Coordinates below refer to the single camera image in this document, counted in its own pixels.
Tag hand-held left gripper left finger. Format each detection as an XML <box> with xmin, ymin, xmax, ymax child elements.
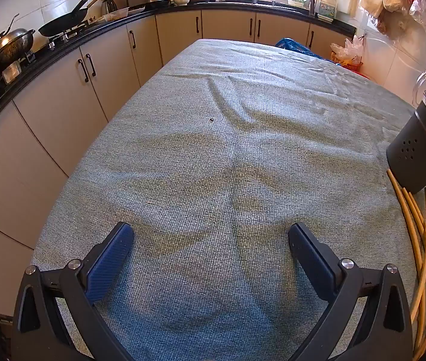
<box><xmin>12</xmin><ymin>222</ymin><xmax>135</xmax><ymax>361</ymax></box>

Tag green-grey tablecloth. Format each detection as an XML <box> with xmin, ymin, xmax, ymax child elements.
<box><xmin>31</xmin><ymin>38</ymin><xmax>426</xmax><ymax>361</ymax></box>

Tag red plastic basket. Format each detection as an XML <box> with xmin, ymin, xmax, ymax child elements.
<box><xmin>329</xmin><ymin>51</ymin><xmax>364</xmax><ymax>74</ymax></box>

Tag blue plastic bag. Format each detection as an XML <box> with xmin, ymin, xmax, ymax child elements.
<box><xmin>275</xmin><ymin>38</ymin><xmax>328</xmax><ymax>59</ymax></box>

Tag brown hanging bag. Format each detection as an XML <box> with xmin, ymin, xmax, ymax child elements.
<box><xmin>376</xmin><ymin>8</ymin><xmax>401</xmax><ymax>34</ymax></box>

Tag gas stove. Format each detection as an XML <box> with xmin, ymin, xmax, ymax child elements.
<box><xmin>21</xmin><ymin>19</ymin><xmax>97</xmax><ymax>64</ymax></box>

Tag beige lower cabinets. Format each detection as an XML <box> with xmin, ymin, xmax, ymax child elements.
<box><xmin>0</xmin><ymin>9</ymin><xmax>352</xmax><ymax>320</ymax></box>

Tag black kitchen countertop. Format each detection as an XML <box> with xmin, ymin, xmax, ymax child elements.
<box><xmin>0</xmin><ymin>0</ymin><xmax>356</xmax><ymax>151</ymax></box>

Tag tray of food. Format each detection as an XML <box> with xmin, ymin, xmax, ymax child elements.
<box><xmin>103</xmin><ymin>7</ymin><xmax>129</xmax><ymax>21</ymax></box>

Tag crumpled white plastic bag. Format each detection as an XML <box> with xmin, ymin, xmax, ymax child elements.
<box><xmin>329</xmin><ymin>35</ymin><xmax>364</xmax><ymax>64</ymax></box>

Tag white carton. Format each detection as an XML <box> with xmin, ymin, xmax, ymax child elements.
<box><xmin>316</xmin><ymin>0</ymin><xmax>337</xmax><ymax>19</ymax></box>

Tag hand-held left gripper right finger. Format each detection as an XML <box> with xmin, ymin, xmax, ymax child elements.
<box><xmin>288</xmin><ymin>222</ymin><xmax>413</xmax><ymax>361</ymax></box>

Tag black frying pan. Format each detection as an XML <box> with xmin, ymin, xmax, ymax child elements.
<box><xmin>38</xmin><ymin>0</ymin><xmax>105</xmax><ymax>37</ymax></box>

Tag dark grey chopstick holder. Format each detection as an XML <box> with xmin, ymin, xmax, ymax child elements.
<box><xmin>386</xmin><ymin>90</ymin><xmax>426</xmax><ymax>195</ymax></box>

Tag steel wok with lid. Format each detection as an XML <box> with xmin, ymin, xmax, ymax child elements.
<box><xmin>0</xmin><ymin>14</ymin><xmax>36</xmax><ymax>78</ymax></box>

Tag small steel container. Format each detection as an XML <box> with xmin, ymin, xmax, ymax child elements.
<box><xmin>1</xmin><ymin>62</ymin><xmax>22</xmax><ymax>83</ymax></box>

